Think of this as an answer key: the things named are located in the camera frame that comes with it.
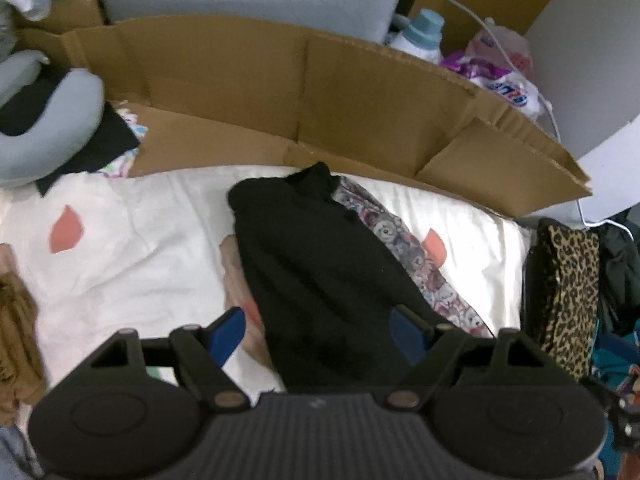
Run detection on black bear-pattern shorts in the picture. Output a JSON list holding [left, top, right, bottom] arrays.
[[226, 160, 499, 396]]

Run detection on cream bear print duvet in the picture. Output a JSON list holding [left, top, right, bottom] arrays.
[[1, 167, 529, 396]]

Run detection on leopard print garment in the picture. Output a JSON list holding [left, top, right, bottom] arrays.
[[522, 219, 599, 380]]

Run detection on teal printed garment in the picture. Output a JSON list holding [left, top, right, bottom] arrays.
[[589, 328, 640, 480]]

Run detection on brown crumpled garment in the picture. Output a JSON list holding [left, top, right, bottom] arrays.
[[0, 244, 47, 426]]

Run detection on black jacket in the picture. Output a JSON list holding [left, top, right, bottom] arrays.
[[597, 209, 639, 337]]

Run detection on black cloth under pillow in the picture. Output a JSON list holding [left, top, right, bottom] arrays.
[[1, 70, 140, 195]]

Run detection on light blue denim garment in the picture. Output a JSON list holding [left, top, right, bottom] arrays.
[[0, 426, 43, 480]]

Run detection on brown cardboard box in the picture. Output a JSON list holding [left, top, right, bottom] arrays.
[[17, 15, 590, 218]]

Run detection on light blue neck pillow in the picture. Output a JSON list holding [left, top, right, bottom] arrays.
[[1, 68, 104, 188]]

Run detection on purple snack packet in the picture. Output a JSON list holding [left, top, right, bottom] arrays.
[[439, 16, 554, 123]]

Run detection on blue detergent bottle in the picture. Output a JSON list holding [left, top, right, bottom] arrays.
[[390, 9, 445, 65]]

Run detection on white cable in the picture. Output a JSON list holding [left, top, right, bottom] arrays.
[[424, 0, 637, 231]]

